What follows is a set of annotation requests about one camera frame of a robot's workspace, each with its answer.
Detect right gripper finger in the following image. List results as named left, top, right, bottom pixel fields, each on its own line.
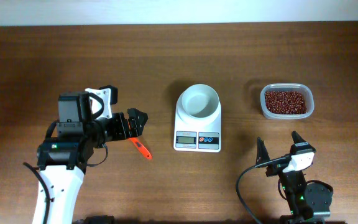
left=255, top=137, right=270, bottom=168
left=291, top=131, right=305, bottom=144

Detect orange measuring scoop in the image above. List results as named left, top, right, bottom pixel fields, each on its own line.
left=127, top=119, right=153, bottom=161

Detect clear plastic bean container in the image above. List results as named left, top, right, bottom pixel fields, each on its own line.
left=260, top=83, right=314, bottom=119

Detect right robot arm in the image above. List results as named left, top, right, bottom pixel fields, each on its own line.
left=255, top=131, right=334, bottom=223

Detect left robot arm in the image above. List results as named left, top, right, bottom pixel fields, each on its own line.
left=29, top=85, right=148, bottom=223

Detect red adzuki beans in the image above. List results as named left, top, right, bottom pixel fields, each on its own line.
left=264, top=91, right=306, bottom=115

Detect white round bowl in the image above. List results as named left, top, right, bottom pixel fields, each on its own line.
left=180, top=84, right=220, bottom=119

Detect white digital kitchen scale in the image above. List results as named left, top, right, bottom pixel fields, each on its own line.
left=173, top=96, right=222, bottom=152

